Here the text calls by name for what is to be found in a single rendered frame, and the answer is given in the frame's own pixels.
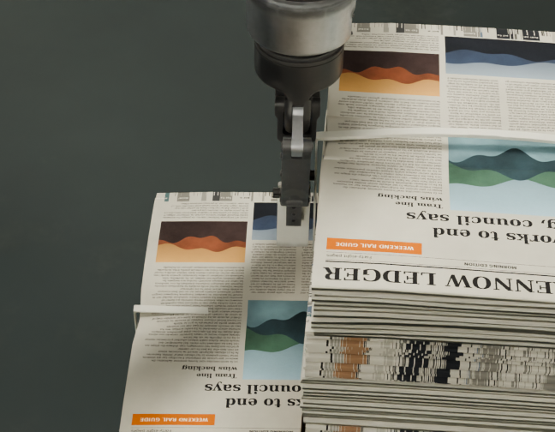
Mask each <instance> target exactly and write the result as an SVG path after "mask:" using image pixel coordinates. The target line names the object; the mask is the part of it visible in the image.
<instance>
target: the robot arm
mask: <svg viewBox="0 0 555 432"><path fill-rule="evenodd" d="M355 1H356V0H246V24H247V29H248V32H249V34H250V36H251V37H252V38H253V39H254V67H255V71H256V73H257V75H258V77H259V78H260V79H261V80H262V81H263V82H264V83H265V84H266V85H268V86H269V87H272V88H274V89H275V117H276V118H277V139H278V140H279V141H281V148H282V152H281V153H280V159H281V160H282V169H281V171H280V176H281V177H282V182H279V183H278V188H273V197H272V198H277V246H286V247H307V246H308V230H309V213H310V195H311V183H309V181H314V170H310V165H311V154H312V151H313V142H314V141H315V140H316V129H317V119H318V118H319V116H320V96H319V95H320V91H321V90H324V89H326V88H328V87H330V86H331V85H332V84H334V83H335V82H336V81H337V80H338V78H339V77H340V75H341V74H342V71H343V53H344V43H345V42H347V41H348V39H349V38H350V36H351V35H353V31H351V28H352V17H354V14H353V13H354V11H355Z"/></svg>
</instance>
